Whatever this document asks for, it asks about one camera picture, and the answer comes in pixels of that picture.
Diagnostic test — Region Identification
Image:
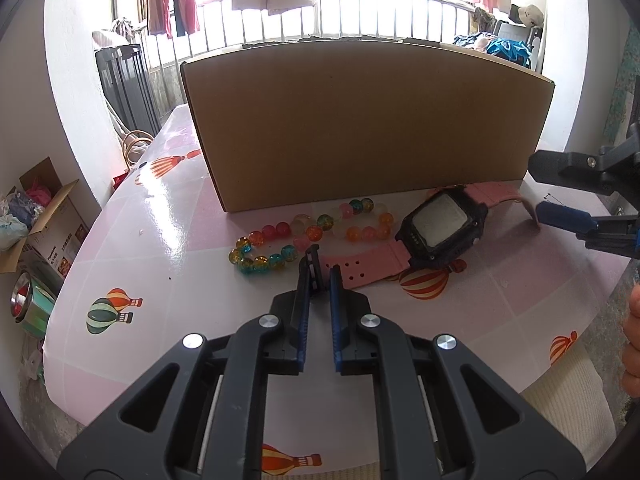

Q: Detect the pink strap digital watch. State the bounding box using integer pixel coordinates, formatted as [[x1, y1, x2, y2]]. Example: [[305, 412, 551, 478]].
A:
[[311, 182, 539, 289]]

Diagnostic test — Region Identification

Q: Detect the multicolour glass bead bracelet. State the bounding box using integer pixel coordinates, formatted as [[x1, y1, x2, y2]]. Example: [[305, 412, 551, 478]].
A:
[[228, 197, 395, 276]]

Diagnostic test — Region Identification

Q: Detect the right hand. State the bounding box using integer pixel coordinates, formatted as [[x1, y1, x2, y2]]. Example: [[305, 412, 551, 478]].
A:
[[620, 285, 640, 399]]

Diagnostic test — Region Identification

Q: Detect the green metallic bucket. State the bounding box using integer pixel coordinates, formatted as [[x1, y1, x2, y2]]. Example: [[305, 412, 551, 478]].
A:
[[10, 271, 55, 340]]

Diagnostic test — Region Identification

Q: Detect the open cardboard box with clothes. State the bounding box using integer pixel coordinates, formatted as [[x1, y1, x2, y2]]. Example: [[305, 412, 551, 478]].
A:
[[1, 157, 90, 283]]

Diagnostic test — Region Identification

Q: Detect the large brown cardboard box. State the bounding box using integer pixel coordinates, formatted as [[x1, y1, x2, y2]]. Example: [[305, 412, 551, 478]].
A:
[[181, 38, 554, 212]]

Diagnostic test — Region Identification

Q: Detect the metal balcony railing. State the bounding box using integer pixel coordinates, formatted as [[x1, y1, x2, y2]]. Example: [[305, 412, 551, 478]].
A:
[[136, 0, 474, 78]]

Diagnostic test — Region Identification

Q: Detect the red tote bag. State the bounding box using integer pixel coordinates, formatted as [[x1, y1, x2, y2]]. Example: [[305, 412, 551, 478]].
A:
[[112, 130, 154, 190]]

